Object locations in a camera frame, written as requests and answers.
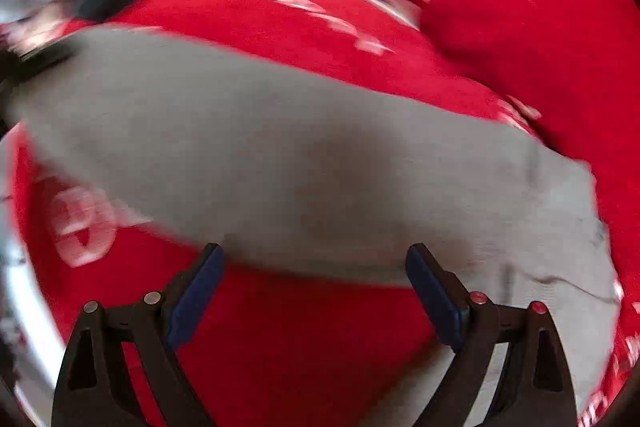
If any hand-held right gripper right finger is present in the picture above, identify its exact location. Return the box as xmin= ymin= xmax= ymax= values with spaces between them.
xmin=405 ymin=243 xmax=581 ymax=427

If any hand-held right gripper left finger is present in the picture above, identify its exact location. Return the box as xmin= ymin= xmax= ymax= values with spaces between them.
xmin=51 ymin=243 xmax=226 ymax=427

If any grey small garment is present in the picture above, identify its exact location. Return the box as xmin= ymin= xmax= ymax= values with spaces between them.
xmin=5 ymin=24 xmax=623 ymax=427

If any red printed blanket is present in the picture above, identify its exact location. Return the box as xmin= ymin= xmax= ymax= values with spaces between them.
xmin=0 ymin=0 xmax=640 ymax=427

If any red printed pillow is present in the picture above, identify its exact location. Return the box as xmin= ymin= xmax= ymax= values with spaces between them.
xmin=150 ymin=0 xmax=640 ymax=268

